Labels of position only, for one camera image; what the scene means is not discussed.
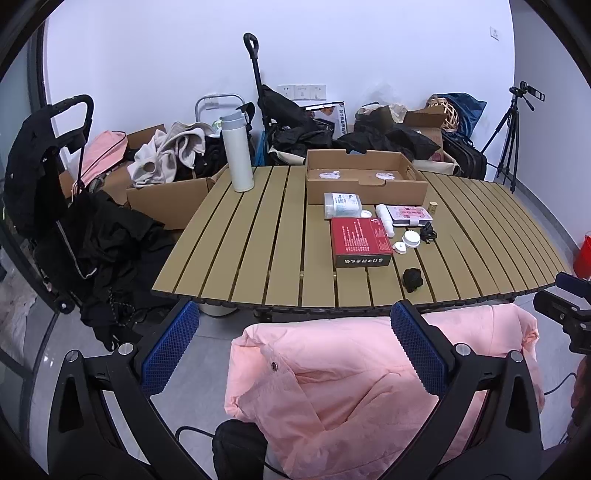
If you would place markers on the black tripod with camera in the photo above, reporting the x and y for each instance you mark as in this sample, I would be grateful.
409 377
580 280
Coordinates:
510 134

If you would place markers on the black floor bag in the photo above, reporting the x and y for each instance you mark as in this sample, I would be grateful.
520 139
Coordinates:
240 447

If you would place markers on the blue bag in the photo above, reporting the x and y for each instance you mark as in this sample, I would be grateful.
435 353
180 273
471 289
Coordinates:
468 106

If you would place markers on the pink backpack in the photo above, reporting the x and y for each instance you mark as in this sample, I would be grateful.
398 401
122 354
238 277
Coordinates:
106 152

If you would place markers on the black clothes heap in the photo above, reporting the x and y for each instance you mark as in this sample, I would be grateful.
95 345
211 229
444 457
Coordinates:
115 249

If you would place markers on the printed white carton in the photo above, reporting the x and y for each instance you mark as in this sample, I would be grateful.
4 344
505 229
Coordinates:
325 113

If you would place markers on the red bucket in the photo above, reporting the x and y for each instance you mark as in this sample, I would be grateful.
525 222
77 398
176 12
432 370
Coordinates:
584 256

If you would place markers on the white round container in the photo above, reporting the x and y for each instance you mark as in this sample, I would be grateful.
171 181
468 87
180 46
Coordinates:
217 308

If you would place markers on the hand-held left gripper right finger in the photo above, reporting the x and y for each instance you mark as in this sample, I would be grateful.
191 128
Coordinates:
418 350

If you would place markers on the white rounded square device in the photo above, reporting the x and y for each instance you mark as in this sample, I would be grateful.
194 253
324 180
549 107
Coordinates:
400 248

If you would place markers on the brown cardboard box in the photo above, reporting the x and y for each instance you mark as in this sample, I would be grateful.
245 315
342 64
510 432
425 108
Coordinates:
425 119

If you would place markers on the black clothes pile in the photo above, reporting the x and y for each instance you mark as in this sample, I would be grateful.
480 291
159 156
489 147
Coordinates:
383 138

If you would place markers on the white wall sockets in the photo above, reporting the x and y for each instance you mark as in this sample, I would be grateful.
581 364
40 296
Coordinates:
302 91

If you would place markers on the white canvas bag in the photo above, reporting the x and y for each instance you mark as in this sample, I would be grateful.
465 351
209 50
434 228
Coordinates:
288 159

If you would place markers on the wicker basket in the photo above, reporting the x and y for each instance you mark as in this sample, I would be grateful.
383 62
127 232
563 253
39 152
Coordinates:
444 113

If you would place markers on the clear plastic wipes box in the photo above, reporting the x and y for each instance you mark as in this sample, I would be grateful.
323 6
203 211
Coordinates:
341 206

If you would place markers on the large open cardboard box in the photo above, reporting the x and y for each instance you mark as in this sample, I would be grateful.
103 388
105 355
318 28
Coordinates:
161 203

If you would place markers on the black suitcase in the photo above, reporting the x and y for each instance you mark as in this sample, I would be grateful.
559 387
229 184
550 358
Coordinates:
468 157

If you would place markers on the white plastic bag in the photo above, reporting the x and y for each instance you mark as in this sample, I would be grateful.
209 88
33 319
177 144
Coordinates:
16 300

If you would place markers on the shallow cardboard tray box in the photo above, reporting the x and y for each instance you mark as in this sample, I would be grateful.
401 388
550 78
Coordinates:
369 191

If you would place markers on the white metal folding frame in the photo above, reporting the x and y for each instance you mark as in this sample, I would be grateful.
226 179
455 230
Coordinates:
217 98

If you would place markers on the white tube bottle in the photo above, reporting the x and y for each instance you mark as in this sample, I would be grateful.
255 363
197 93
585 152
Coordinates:
384 221

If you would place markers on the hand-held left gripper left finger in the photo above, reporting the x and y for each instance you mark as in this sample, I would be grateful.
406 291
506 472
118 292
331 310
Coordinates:
170 344

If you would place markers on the pink jacket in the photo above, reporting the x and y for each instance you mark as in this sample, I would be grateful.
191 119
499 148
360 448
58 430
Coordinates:
351 369

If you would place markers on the cream fabric bag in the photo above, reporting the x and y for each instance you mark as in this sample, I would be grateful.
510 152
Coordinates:
438 167

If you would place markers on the person's right forearm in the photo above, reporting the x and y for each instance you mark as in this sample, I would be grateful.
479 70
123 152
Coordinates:
581 397

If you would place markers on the pink patterned flat box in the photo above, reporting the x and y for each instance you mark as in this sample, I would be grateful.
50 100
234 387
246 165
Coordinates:
408 213

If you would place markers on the white thermos bottle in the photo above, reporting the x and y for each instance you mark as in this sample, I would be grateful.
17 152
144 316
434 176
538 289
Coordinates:
237 157

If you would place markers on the red cardboard box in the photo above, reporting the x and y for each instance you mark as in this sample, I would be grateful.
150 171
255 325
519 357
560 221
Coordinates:
360 240

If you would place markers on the beige crumpled clothing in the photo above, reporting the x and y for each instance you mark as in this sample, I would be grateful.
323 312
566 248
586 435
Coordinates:
171 150

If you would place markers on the black stroller cart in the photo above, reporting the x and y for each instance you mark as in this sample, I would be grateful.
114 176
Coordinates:
32 184

